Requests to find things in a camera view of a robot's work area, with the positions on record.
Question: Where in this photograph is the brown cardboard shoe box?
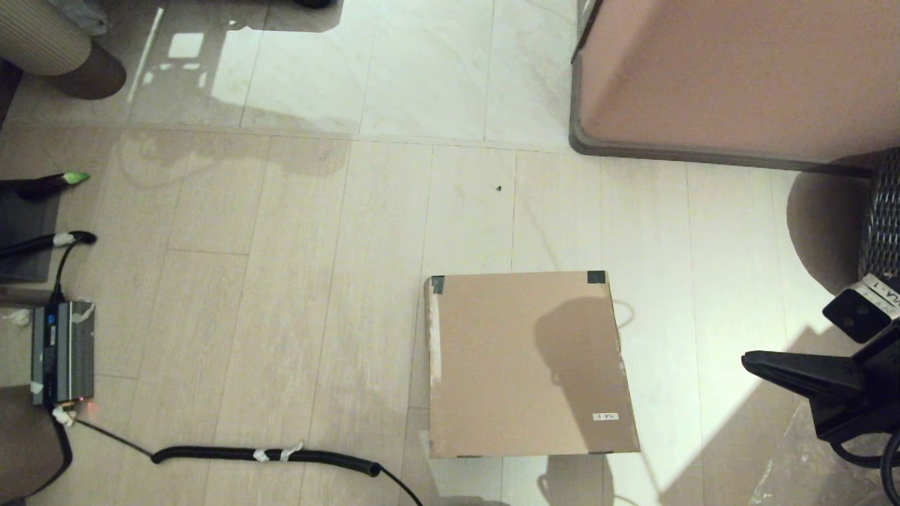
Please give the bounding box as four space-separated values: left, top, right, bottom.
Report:
424 271 642 459

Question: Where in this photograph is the thin black floor cable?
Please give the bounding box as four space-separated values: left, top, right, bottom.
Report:
67 415 426 506

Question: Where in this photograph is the dark woven basket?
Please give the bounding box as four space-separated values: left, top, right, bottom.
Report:
858 148 900 282

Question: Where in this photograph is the dark grey floor mat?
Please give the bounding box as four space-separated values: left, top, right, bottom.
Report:
0 184 63 283

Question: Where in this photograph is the beige ribbed pouf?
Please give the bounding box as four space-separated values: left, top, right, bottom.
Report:
0 0 127 99

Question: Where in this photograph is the black taped power cable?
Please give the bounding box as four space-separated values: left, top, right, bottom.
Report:
0 231 98 304

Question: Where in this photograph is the pink cabinet with grey base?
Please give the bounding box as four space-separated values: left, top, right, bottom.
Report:
568 0 900 180

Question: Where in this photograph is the thick black cable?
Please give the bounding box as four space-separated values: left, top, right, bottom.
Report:
21 411 75 503

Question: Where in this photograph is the grey cloth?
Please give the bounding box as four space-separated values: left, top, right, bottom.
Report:
49 0 110 36

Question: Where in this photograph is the black cable with green tip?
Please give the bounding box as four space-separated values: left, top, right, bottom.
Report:
15 171 91 200

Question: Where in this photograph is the grey power supply box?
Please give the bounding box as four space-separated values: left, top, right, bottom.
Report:
30 301 96 408

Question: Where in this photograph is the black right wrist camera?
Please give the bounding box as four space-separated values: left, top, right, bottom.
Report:
821 273 900 345

